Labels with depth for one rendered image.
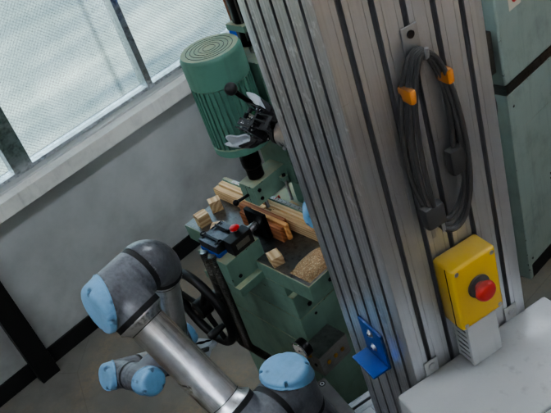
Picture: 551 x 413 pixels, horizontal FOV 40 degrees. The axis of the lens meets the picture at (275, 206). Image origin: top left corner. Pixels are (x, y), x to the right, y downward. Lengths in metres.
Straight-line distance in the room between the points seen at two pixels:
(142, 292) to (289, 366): 0.37
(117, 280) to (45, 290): 1.98
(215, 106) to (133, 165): 1.59
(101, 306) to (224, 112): 0.72
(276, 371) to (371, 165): 0.75
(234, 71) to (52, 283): 1.83
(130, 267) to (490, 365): 0.76
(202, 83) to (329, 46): 1.11
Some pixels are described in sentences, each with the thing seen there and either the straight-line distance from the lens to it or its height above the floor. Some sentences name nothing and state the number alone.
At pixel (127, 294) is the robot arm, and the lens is 1.63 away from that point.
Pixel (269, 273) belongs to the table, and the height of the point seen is 0.87.
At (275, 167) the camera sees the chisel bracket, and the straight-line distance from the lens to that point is 2.31.
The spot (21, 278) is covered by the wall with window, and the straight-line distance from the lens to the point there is 3.53.
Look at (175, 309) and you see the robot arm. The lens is 1.86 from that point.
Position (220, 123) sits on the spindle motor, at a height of 1.32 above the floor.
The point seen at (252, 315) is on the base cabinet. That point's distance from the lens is 2.57.
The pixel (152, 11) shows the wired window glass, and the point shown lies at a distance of 3.66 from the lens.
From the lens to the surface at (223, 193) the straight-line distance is 2.53.
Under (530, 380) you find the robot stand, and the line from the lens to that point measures 1.35.
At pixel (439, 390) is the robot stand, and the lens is 1.35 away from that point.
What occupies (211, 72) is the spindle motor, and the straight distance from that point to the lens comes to 2.03.
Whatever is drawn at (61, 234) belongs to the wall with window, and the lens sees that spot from 3.54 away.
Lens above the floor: 2.28
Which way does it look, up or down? 34 degrees down
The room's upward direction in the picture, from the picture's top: 20 degrees counter-clockwise
